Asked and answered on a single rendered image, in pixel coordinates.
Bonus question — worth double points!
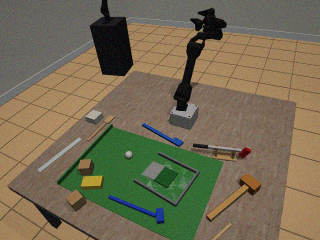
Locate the wooden mallet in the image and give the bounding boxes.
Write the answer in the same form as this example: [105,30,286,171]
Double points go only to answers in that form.
[206,173,262,222]

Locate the white ball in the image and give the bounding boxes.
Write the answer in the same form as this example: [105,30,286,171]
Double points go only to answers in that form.
[125,151,133,159]

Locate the green mat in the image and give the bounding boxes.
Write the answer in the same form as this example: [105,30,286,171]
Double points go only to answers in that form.
[59,127,224,240]

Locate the red golf putter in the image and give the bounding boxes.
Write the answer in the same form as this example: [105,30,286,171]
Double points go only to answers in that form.
[193,143,251,158]

